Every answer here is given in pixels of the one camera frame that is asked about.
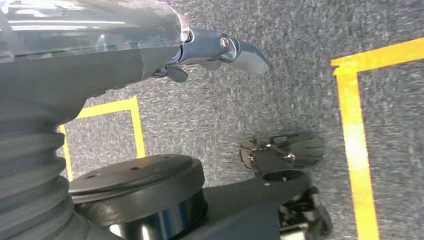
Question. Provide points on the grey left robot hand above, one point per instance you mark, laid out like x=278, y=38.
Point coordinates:
x=82, y=49

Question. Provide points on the yellow floor tape square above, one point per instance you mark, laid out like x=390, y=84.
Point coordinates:
x=137, y=132
x=356, y=149

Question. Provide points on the black caster wheel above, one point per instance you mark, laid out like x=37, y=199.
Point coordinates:
x=298, y=150
x=308, y=218

